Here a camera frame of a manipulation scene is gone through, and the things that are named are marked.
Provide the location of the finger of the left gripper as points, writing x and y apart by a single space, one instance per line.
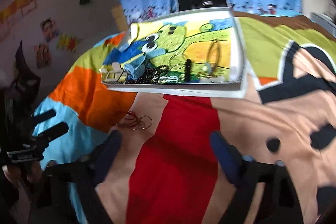
52 133
35 120

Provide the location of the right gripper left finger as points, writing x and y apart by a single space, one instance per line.
101 159

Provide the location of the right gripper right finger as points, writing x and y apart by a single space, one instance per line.
227 155

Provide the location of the light blue smart watch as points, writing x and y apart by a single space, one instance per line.
135 67

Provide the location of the small white beaded charm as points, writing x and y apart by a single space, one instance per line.
167 79

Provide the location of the person's hand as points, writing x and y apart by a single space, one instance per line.
14 175

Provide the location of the black office chair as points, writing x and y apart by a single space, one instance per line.
17 100

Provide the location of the family drawing poster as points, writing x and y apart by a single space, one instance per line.
43 55

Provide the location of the colourful cartoon bed sheet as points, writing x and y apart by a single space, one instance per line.
169 172

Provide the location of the cartoon boy poster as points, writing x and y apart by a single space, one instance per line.
49 29

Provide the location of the white tray with frog picture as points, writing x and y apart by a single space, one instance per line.
203 49

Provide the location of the small green hanging pouch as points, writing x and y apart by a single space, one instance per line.
84 2

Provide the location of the wooden cabinet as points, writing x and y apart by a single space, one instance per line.
119 17

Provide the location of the certificates on wall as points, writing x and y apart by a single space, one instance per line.
15 12

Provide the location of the white box by wall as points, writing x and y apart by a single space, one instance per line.
324 21

